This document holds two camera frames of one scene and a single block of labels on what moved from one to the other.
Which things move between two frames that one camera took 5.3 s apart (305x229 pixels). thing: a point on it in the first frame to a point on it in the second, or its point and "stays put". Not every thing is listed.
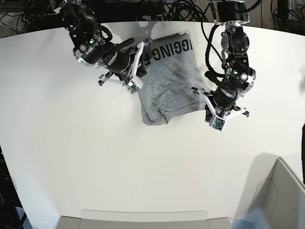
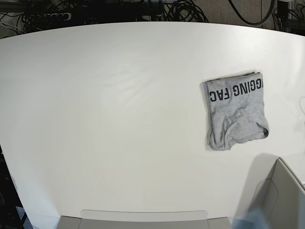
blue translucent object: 255,219 stays put
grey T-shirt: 172,80 to 236,110
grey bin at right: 281,197 stays put
